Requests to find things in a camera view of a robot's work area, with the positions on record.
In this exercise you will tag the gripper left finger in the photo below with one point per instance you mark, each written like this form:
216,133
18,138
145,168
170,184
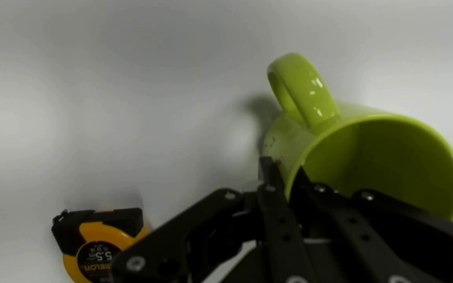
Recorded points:
195,232

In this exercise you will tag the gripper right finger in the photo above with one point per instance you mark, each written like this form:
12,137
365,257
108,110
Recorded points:
387,236

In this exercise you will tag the yellow-green ceramic mug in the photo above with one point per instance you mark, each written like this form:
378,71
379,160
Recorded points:
372,153

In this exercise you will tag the yellow and black tape measure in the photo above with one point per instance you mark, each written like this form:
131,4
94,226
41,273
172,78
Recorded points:
92,237

